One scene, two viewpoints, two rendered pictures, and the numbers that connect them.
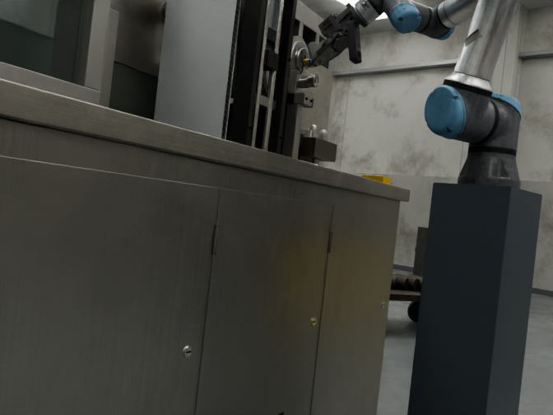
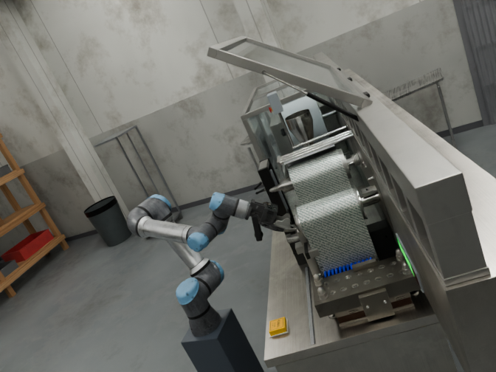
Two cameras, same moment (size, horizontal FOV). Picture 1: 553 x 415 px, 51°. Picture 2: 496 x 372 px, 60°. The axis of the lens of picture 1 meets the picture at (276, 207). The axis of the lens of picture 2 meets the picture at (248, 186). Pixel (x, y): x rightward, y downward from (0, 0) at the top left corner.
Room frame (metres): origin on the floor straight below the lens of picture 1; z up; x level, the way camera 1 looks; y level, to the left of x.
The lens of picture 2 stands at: (3.30, -0.64, 1.99)
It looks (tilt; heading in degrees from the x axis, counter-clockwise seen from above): 17 degrees down; 162
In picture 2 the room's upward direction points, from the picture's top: 24 degrees counter-clockwise
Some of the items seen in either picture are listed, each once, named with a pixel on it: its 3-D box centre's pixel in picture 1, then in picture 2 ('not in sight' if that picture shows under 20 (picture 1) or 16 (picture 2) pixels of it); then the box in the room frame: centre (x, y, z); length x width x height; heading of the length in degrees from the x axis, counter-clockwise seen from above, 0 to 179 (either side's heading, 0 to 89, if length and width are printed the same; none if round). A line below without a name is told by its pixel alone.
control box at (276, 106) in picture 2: not in sight; (273, 102); (1.35, 0.29, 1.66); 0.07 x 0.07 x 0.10; 61
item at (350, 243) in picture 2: not in sight; (342, 246); (1.92, 0.06, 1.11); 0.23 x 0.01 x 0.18; 59
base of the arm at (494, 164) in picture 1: (490, 169); (201, 317); (1.49, -0.53, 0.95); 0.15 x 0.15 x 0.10
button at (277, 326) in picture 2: (376, 179); (277, 326); (1.82, -0.30, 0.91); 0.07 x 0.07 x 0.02; 59
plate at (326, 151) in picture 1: (274, 147); (365, 284); (2.04, 0.03, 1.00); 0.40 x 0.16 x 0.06; 59
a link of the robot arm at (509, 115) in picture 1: (493, 123); (192, 295); (1.48, -0.52, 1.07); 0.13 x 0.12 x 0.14; 122
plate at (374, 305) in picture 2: not in sight; (376, 305); (2.13, 0.00, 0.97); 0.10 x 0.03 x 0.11; 59
